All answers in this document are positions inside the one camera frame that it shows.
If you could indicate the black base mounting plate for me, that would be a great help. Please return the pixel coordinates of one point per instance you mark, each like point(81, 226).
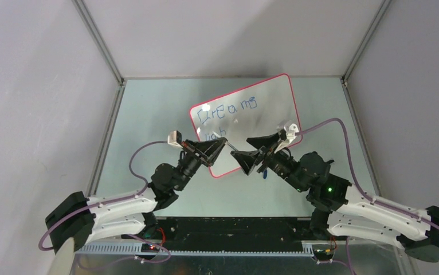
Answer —
point(226, 234)

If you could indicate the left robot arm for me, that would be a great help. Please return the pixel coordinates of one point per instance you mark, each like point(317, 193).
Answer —
point(87, 219)

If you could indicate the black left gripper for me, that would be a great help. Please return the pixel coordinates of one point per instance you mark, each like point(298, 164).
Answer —
point(207, 150)

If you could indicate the left controller board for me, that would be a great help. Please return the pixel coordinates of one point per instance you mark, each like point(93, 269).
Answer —
point(150, 248)

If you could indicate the right controller board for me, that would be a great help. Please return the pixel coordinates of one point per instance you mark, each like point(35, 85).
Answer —
point(324, 255)

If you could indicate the pink-framed whiteboard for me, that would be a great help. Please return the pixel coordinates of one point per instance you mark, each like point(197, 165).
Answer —
point(252, 111)

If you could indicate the controller board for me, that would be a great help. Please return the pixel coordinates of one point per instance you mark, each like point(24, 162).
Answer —
point(150, 248)
point(324, 255)

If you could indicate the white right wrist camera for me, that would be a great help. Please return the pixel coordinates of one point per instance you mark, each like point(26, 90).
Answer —
point(287, 131)

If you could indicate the white whiteboard marker pen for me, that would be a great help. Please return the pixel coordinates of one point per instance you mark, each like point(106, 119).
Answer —
point(231, 146)

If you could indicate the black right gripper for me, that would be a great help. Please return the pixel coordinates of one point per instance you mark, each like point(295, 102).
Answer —
point(266, 146)

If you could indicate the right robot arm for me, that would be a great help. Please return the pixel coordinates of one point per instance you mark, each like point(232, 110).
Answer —
point(341, 207)

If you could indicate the aluminium frame rail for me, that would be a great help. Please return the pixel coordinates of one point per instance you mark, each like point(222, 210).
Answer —
point(130, 247)

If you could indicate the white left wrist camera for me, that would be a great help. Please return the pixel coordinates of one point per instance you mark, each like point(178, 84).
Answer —
point(174, 139)

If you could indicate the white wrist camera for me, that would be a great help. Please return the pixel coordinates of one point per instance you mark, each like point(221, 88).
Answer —
point(174, 139)
point(287, 131)

